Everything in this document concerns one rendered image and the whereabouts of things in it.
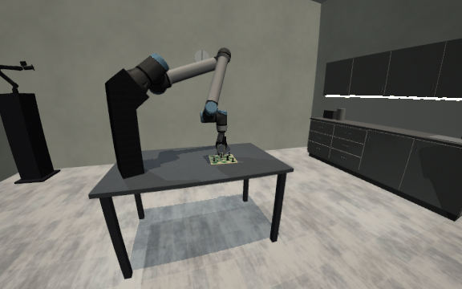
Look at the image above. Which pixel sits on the green and cream chessboard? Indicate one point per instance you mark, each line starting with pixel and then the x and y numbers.
pixel 224 161

